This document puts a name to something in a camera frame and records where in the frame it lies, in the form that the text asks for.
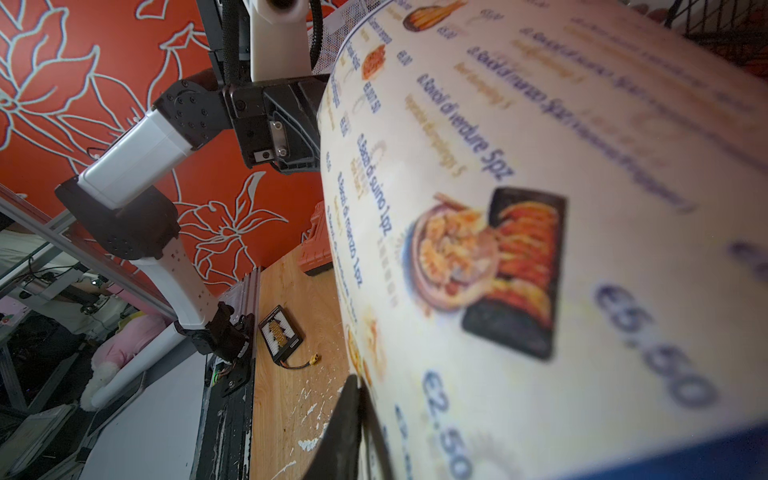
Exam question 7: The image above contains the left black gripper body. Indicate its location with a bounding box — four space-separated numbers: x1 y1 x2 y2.
227 76 327 175

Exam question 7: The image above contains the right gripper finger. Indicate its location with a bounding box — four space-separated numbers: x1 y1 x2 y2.
303 374 366 480

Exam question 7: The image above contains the laminated dim sum menu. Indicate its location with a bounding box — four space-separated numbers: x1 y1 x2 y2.
318 1 767 479

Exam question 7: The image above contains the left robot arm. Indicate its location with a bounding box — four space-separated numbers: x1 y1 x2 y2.
55 1 328 367

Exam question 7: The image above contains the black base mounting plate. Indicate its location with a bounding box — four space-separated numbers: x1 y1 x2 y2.
189 349 254 480

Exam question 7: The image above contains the black board with connectors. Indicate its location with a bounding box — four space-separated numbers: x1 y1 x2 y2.
258 305 303 365

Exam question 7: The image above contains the orange plastic tool case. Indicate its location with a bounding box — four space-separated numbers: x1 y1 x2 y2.
298 201 333 277

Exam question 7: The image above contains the pink plush toy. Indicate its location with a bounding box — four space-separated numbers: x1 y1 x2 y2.
80 314 170 412

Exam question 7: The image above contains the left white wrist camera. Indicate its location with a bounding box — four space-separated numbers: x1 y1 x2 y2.
244 0 312 82

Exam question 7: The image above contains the black wire wall basket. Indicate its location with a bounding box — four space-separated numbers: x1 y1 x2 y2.
663 0 767 80

